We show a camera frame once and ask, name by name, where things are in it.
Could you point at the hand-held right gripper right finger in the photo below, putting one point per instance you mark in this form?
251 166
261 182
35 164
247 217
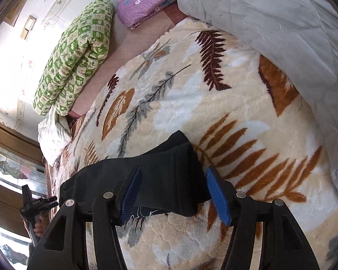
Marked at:
218 194

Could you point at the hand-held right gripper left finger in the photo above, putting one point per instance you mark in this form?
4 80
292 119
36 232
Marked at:
131 191

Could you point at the black pants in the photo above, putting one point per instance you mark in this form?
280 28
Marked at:
169 174

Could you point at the person's left hand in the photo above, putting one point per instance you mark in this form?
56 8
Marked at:
40 227

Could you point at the brown wooden glazed door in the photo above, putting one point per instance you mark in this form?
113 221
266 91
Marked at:
8 140

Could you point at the white pillow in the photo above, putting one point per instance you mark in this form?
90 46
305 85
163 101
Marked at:
52 137

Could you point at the cream leaf print blanket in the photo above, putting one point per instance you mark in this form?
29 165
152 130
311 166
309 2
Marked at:
242 104

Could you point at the pink bed sheet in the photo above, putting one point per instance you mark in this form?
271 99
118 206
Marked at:
124 50

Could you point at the green patterned folded quilt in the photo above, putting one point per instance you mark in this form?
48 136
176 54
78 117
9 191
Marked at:
79 53

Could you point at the grey quilt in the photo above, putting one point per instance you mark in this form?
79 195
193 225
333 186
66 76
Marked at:
270 19

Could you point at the purple floral folded quilt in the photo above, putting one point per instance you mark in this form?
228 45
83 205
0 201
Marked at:
146 0

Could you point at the small wall frame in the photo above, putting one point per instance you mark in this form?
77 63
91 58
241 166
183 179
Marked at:
28 27

